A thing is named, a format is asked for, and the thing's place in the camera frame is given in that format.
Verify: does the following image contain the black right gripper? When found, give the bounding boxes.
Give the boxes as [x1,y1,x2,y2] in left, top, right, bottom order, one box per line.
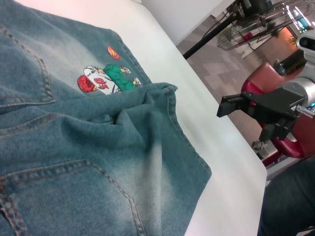
[216,86,306,144]

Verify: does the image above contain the blue denim shorts with patch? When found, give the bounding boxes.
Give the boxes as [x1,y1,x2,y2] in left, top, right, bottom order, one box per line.
[0,0,213,236]

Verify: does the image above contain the metal wheeled base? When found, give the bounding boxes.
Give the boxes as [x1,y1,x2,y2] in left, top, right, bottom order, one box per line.
[251,139,280,168]

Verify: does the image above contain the red chair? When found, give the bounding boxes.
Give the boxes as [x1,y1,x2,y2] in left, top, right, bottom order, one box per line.
[240,61,306,159]

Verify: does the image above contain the dark blue denim leg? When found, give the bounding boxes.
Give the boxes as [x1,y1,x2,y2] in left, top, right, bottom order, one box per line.
[257,157,315,236]

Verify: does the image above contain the black pole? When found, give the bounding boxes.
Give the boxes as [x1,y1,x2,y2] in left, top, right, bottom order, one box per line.
[182,14,238,60]

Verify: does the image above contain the blue bottle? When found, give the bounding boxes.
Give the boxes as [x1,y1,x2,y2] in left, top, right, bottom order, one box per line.
[296,11,310,29]

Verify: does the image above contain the silver right arm cable plug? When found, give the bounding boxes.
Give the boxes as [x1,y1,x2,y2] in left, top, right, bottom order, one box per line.
[295,104,313,116]

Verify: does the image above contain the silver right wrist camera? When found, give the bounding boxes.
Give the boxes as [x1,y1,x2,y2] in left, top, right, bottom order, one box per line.
[296,30,315,62]

